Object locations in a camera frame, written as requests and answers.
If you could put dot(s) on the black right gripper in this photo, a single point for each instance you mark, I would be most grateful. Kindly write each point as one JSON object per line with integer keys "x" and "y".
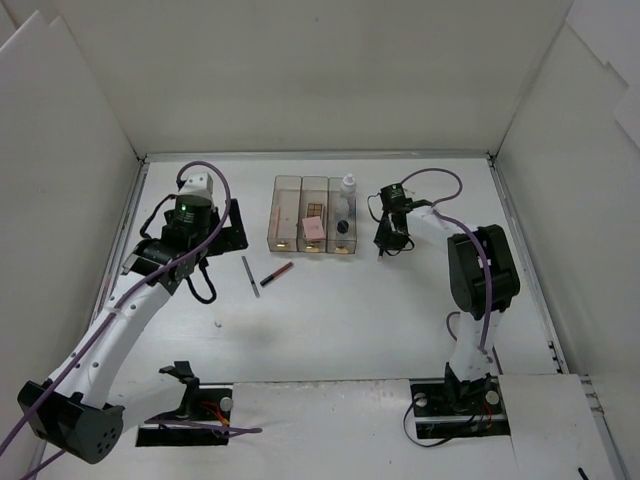
{"x": 385, "y": 232}

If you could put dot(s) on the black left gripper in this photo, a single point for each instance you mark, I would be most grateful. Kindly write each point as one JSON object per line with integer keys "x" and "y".
{"x": 226, "y": 232}

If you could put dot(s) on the grey checkered eyeliner pencil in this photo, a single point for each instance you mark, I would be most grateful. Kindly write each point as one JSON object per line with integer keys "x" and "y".
{"x": 250, "y": 277}

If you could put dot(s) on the red black lip gloss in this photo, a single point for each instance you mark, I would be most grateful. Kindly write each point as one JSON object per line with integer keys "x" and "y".
{"x": 276, "y": 274}

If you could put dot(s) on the clear three-slot organizer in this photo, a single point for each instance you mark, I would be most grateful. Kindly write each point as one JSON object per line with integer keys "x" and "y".
{"x": 292, "y": 194}

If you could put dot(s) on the pink square compact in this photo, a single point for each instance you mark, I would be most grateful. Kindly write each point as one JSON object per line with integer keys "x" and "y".
{"x": 313, "y": 229}

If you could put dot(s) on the brown eyeshadow palette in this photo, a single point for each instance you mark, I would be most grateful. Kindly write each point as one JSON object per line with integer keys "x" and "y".
{"x": 315, "y": 209}

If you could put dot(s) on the pink slim tube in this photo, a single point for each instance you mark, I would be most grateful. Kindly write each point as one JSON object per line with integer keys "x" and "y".
{"x": 274, "y": 222}

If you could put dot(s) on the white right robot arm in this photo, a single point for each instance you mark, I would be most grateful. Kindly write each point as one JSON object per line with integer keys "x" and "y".
{"x": 483, "y": 280}

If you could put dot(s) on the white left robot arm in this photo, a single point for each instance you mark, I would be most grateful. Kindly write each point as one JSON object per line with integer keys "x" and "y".
{"x": 71, "y": 409}

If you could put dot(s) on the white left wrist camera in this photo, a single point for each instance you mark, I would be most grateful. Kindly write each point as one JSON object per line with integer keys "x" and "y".
{"x": 198, "y": 184}

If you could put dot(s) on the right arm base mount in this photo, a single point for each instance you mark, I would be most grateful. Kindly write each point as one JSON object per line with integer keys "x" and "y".
{"x": 433, "y": 418}

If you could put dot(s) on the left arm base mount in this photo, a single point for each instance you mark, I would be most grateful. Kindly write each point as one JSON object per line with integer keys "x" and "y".
{"x": 201, "y": 403}

